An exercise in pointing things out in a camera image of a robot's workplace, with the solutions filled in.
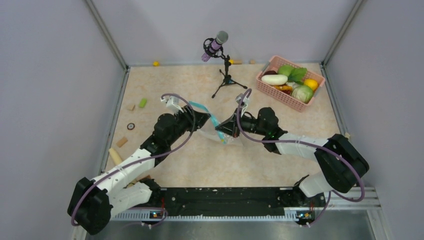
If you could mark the green toy block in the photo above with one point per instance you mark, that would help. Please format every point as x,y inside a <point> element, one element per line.
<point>142,103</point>

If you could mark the wooden peg at wall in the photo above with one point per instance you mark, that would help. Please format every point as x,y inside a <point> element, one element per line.
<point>235,62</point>

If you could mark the wooden cylinder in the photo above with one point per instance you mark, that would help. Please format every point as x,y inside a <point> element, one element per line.
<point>116,159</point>

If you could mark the green cabbage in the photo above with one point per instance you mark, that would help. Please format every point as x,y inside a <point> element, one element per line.
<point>302,93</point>

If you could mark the brown ring toy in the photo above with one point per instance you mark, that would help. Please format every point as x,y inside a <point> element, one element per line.
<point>130,126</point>

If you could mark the clear zip bag blue zipper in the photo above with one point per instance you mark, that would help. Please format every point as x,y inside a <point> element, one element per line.
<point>208,130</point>

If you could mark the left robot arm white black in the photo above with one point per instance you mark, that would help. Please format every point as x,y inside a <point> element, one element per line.
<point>95,201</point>

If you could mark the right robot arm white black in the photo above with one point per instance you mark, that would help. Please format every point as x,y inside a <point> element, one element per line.
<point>340,163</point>

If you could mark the yellow lemon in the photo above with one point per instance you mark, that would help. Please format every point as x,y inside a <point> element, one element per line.
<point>311,83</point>

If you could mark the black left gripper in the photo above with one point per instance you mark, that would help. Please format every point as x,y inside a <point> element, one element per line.
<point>196,119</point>

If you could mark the orange fried food piece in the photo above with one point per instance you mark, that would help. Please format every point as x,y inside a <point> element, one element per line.
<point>284,88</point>

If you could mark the green leafy vegetable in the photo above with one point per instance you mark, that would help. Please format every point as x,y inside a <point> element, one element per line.
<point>293,74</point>

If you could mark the small wooden cube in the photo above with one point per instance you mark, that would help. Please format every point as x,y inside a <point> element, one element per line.
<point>131,107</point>

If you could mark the pink plastic perforated basket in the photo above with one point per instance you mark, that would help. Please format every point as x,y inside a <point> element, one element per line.
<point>289,83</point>

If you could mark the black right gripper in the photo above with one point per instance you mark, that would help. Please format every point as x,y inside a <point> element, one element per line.
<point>228,126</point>

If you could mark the grey purple microphone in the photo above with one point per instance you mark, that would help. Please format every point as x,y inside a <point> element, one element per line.
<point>213,47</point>

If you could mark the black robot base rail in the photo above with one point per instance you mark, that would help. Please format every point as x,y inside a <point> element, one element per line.
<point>232,201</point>

